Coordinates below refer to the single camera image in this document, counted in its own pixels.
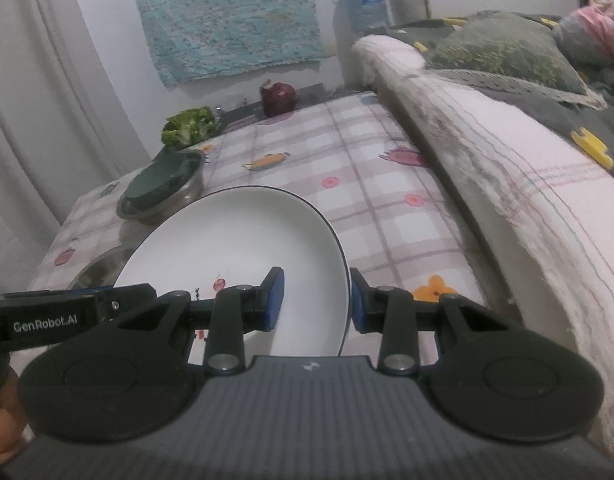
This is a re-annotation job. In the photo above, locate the large steel plate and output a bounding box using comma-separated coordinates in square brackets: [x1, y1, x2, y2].
[69, 246, 138, 291]

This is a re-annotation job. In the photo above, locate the green lettuce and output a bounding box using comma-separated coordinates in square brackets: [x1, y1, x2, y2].
[161, 106, 220, 150]

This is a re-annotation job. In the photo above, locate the pink frayed towel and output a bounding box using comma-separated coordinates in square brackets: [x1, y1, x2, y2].
[352, 35, 614, 451]

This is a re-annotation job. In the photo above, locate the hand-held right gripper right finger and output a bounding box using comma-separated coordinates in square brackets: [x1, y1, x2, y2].
[349, 267, 492, 376]

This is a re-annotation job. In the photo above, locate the plaid printed tablecloth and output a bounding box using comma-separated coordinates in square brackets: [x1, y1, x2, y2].
[27, 91, 492, 391]

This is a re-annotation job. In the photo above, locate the green floral pillow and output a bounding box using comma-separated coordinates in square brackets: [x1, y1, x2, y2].
[427, 10, 588, 96]

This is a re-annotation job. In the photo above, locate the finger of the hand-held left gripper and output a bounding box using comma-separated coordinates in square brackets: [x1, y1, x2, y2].
[69, 283, 158, 328]

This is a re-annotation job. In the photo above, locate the wide steel bowl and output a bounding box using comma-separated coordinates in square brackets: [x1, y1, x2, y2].
[117, 152, 208, 225]

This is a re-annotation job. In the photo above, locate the pink cloth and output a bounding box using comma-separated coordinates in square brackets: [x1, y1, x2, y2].
[557, 0, 614, 68]

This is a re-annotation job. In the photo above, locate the large blue water bottle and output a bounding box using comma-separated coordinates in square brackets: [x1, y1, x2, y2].
[337, 0, 390, 36]

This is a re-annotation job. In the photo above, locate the grey blanket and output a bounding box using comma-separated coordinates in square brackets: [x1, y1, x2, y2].
[387, 10, 614, 186]

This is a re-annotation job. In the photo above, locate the blue floral wall cloth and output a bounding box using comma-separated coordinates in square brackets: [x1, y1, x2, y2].
[132, 0, 328, 88]

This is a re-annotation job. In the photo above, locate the green ceramic bowl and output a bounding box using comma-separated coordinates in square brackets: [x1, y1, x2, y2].
[123, 152, 200, 206]

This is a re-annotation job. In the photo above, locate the person's left hand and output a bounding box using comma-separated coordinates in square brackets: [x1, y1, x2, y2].
[0, 395, 30, 466]

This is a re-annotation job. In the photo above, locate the white curtain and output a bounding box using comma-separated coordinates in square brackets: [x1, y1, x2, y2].
[0, 0, 152, 291]

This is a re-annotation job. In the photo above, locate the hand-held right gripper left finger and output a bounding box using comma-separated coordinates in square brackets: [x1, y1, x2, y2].
[119, 266, 286, 376]

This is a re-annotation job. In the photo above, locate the dark red apple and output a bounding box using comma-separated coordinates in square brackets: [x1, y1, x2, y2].
[259, 80, 298, 118]

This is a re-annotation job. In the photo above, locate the white ceramic plate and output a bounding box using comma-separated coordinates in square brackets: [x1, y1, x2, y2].
[113, 186, 350, 357]

